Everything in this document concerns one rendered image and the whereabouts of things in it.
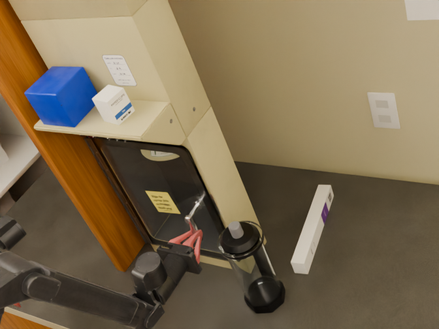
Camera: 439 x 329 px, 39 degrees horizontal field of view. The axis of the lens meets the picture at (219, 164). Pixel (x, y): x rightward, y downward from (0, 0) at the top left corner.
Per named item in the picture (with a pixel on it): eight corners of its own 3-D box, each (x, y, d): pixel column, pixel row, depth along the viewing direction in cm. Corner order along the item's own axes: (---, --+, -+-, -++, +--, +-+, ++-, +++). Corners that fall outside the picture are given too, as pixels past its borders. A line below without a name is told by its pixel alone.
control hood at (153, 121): (81, 127, 152) (62, 94, 146) (187, 138, 135) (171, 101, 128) (52, 158, 146) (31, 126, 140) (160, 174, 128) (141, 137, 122)
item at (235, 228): (245, 223, 148) (237, 203, 144) (269, 241, 141) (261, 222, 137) (215, 247, 145) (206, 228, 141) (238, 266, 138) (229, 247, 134)
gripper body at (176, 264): (159, 243, 147) (142, 267, 143) (194, 250, 142) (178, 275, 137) (169, 260, 151) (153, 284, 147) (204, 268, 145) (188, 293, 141)
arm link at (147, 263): (121, 316, 139) (149, 331, 135) (104, 285, 132) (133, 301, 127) (154, 277, 146) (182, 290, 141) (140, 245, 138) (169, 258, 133)
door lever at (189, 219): (213, 228, 154) (204, 226, 155) (200, 202, 148) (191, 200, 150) (202, 245, 151) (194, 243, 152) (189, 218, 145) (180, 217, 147)
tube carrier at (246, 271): (268, 269, 160) (243, 213, 147) (294, 292, 152) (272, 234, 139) (236, 296, 157) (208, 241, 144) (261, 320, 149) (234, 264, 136)
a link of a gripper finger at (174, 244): (183, 219, 151) (162, 248, 145) (207, 223, 147) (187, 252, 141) (192, 237, 155) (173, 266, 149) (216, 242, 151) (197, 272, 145)
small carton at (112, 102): (119, 106, 134) (108, 84, 130) (135, 110, 130) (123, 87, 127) (104, 121, 131) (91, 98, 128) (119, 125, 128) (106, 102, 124)
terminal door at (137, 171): (149, 241, 177) (87, 134, 153) (240, 262, 160) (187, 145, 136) (147, 243, 177) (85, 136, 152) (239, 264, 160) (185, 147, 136)
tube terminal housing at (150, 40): (196, 190, 195) (87, -37, 148) (287, 205, 177) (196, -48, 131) (154, 251, 181) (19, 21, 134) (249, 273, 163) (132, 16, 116)
